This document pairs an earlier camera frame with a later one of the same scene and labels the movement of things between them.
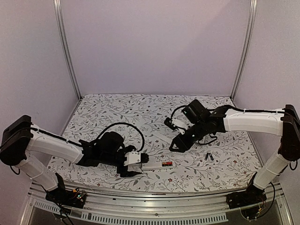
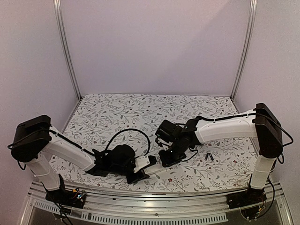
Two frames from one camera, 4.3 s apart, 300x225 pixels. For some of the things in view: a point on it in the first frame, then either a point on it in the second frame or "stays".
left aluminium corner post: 59,13 stays
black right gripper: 183,146 -> 166,162
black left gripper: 124,173 -> 140,176
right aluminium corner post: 247,47 stays
